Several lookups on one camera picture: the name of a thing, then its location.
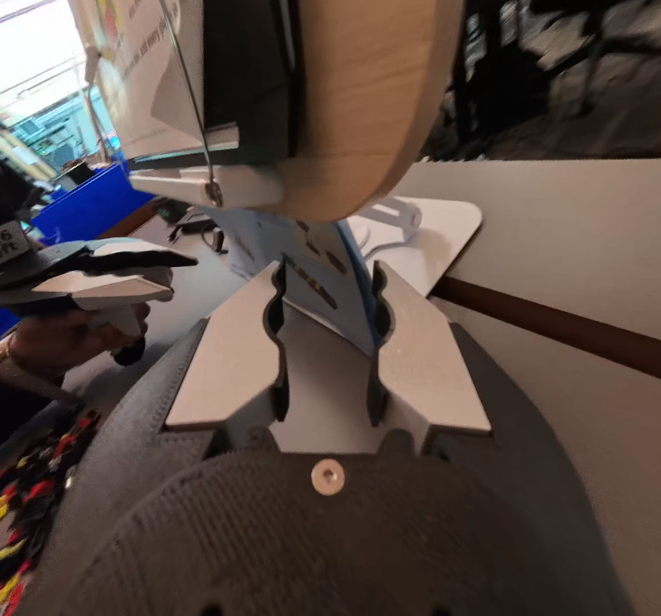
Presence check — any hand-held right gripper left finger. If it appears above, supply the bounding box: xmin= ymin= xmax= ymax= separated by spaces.
xmin=164 ymin=260 xmax=290 ymax=431

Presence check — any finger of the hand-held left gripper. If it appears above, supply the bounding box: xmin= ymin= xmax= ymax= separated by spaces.
xmin=76 ymin=249 xmax=199 ymax=277
xmin=30 ymin=266 xmax=176 ymax=312

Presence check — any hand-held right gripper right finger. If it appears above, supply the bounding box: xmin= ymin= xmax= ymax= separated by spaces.
xmin=366 ymin=260 xmax=492 ymax=434

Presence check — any pile of lego pieces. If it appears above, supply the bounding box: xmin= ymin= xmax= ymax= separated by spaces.
xmin=0 ymin=408 xmax=102 ymax=616

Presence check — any person's left hand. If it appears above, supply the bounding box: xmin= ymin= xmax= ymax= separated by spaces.
xmin=9 ymin=303 xmax=151 ymax=370

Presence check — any black charger with green lights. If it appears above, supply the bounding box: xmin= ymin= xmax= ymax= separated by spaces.
xmin=154 ymin=199 xmax=190 ymax=225

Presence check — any blue plastic bin with tag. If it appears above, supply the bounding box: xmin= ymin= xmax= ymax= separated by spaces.
xmin=30 ymin=161 xmax=157 ymax=246

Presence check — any light blue instruction booklet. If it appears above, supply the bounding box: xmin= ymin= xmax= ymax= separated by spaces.
xmin=226 ymin=207 xmax=379 ymax=359

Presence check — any beige paper holder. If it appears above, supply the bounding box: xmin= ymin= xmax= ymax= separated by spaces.
xmin=52 ymin=0 xmax=484 ymax=297

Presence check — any background wooden desk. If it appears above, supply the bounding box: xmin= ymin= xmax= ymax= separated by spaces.
xmin=421 ymin=0 xmax=661 ymax=159

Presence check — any black coiled cable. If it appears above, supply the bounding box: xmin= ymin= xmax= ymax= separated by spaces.
xmin=167 ymin=213 xmax=227 ymax=255

